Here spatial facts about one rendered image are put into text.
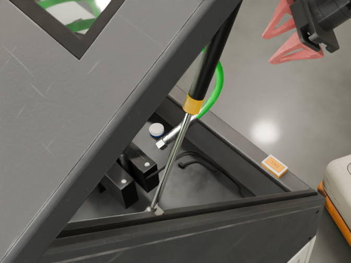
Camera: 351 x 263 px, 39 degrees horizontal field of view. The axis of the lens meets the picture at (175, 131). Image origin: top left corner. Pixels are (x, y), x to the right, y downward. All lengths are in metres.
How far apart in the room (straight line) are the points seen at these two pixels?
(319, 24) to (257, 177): 0.49
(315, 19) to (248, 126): 1.70
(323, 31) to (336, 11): 0.03
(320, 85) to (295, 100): 0.17
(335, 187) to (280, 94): 0.76
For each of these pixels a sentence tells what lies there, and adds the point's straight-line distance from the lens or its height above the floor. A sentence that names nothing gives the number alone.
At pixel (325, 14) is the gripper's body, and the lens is 0.77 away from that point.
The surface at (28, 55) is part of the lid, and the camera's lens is 0.47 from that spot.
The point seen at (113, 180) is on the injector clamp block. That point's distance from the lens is 1.08.
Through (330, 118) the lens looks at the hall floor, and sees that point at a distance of 2.53.
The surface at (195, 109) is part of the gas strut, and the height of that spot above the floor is 1.46.
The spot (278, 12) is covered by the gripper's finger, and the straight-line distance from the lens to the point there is 0.81.
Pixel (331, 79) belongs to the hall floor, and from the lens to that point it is 2.72.
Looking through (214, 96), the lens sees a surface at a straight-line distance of 0.91.
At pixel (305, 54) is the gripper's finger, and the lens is 0.81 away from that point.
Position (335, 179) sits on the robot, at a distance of 1.99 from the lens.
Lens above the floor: 1.86
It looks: 50 degrees down
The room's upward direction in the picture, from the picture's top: 6 degrees counter-clockwise
